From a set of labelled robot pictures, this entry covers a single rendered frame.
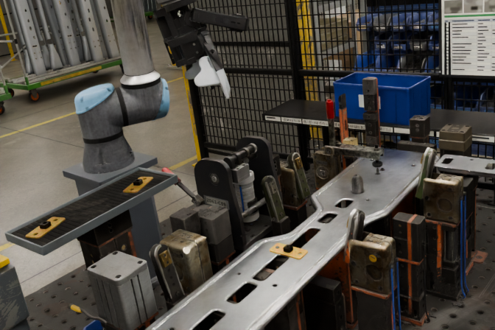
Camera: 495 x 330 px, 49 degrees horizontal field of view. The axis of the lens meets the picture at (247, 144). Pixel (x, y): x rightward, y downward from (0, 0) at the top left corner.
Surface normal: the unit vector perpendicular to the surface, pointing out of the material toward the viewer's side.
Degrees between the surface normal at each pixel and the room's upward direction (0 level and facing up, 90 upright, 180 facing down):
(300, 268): 0
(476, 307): 0
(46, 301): 0
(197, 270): 90
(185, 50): 86
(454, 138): 88
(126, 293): 90
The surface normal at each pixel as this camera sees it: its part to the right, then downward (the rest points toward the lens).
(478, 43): -0.60, 0.33
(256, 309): -0.13, -0.94
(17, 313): 0.79, 0.11
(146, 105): 0.37, 0.36
